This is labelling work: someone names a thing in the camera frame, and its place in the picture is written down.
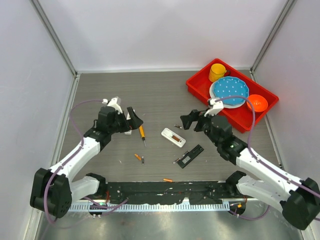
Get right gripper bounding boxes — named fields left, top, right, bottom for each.
left=180, top=108, right=221, bottom=147

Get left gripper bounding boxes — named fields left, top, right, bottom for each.
left=108, top=106, right=142, bottom=134

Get white remote with orange batteries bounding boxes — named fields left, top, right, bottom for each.
left=124, top=113, right=132, bottom=135

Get orange handle screwdriver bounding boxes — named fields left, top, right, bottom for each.
left=139, top=125, right=147, bottom=147

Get black remote control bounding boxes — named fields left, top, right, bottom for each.
left=177, top=144, right=204, bottom=169

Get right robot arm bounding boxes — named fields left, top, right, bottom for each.
left=180, top=109, right=320, bottom=230

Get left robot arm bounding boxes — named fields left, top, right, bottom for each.
left=29, top=106, right=144, bottom=218

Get white grey plate underneath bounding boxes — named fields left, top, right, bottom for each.
left=209, top=82, right=244, bottom=109

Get red plastic tray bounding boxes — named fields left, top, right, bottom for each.
left=186, top=58, right=279, bottom=133

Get blue polka dot plate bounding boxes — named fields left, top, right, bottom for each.
left=213, top=76, right=250, bottom=105

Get yellow cup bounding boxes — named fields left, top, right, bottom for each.
left=208, top=63, right=230, bottom=83

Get orange bowl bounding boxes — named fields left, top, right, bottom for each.
left=248, top=94, right=269, bottom=113

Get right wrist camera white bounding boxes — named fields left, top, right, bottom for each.
left=204, top=98, right=224, bottom=117

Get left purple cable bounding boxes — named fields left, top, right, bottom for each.
left=44, top=99, right=131, bottom=224

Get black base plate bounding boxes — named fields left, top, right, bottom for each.
left=77, top=180, right=257, bottom=205

